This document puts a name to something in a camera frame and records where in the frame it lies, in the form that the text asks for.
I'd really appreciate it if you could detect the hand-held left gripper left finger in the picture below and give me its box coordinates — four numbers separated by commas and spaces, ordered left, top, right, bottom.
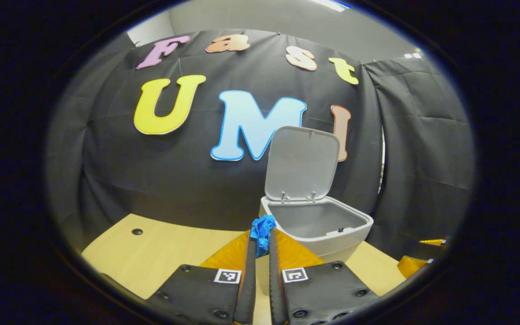
145, 229, 258, 325

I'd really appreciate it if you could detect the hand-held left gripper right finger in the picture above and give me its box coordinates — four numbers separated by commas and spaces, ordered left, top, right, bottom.
268, 228, 380, 325

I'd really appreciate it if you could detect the blue paper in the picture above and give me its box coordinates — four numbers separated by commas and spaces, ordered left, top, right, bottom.
250, 214, 277, 258

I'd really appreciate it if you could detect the grey desktop garbage bin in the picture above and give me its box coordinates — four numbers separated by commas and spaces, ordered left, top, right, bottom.
258, 125, 374, 296

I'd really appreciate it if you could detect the wooden desktop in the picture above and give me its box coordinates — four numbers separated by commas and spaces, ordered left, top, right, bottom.
82, 213, 407, 325

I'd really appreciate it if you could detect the black backdrop cloth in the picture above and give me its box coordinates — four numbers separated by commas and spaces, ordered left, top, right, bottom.
46, 29, 475, 260

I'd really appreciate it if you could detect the long ceiling light panel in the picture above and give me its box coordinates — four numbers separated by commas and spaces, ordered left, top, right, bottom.
312, 0, 352, 11

